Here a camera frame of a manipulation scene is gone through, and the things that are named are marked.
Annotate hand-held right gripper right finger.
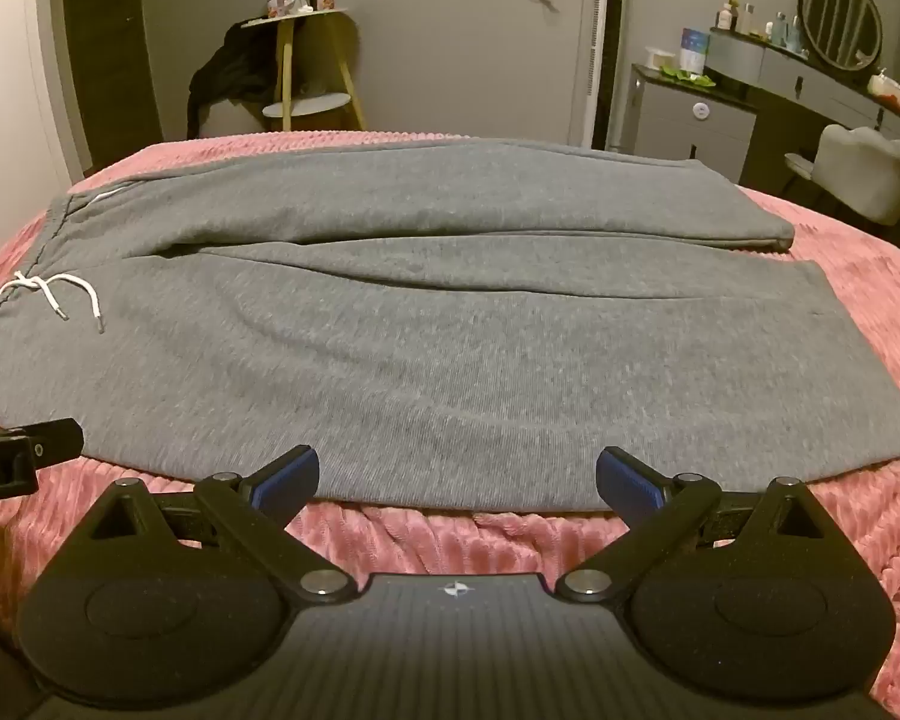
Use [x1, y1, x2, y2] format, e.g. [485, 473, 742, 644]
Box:
[553, 445, 827, 605]

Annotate dark door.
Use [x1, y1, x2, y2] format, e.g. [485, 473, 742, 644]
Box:
[60, 0, 160, 175]

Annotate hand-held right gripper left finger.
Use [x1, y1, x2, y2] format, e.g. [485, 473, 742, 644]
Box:
[81, 445, 353, 605]

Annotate grey sweat pants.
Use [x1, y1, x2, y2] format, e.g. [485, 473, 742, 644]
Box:
[0, 136, 900, 515]

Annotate round black-framed mirror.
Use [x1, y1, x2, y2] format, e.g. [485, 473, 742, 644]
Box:
[797, 0, 885, 73]

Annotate yellow-legged tiered side table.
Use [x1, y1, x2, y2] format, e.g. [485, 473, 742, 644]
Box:
[240, 7, 368, 133]

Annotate grey shell-back chair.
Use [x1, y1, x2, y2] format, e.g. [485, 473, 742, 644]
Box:
[784, 122, 900, 227]

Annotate pink ribbed blanket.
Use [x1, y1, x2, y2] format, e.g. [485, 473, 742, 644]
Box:
[0, 131, 900, 720]

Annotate blue and white package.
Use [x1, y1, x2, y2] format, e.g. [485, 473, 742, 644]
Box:
[680, 27, 710, 77]

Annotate pale blue bottle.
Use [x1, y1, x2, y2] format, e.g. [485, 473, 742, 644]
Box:
[771, 11, 805, 53]

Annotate white tower air conditioner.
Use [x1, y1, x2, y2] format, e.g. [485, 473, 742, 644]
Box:
[579, 0, 628, 152]

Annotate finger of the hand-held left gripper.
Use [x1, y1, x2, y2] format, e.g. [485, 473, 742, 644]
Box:
[11, 420, 85, 467]

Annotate grey drawer cabinet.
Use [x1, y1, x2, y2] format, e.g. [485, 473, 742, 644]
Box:
[607, 64, 758, 185]

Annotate grey dressing table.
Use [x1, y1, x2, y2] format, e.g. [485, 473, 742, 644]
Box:
[709, 26, 900, 160]

